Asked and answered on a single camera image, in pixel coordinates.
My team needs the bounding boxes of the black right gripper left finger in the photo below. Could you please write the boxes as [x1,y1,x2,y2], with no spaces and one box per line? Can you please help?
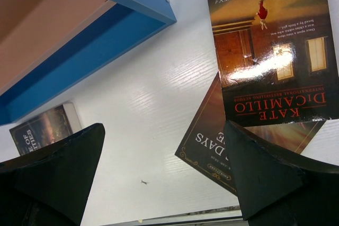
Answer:
[1,123,105,225]

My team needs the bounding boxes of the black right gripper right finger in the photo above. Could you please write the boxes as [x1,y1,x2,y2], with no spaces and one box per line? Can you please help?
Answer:
[224,121,338,225]

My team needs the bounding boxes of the Edward Tulane book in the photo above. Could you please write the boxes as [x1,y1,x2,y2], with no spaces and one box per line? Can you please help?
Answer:
[207,0,338,126]

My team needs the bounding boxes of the A Tale of Two Cities book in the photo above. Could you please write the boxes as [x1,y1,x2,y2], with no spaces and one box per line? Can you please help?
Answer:
[10,103,82,156]

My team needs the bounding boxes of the Three Days to See book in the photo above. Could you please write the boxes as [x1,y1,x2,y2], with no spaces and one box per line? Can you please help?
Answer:
[175,75,324,194]

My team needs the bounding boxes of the blue and yellow bookshelf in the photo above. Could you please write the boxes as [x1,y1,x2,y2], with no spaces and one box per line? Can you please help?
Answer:
[1,0,176,124]

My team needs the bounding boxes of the aluminium mounting rail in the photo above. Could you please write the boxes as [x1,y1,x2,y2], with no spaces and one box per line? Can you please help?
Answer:
[111,205,248,225]

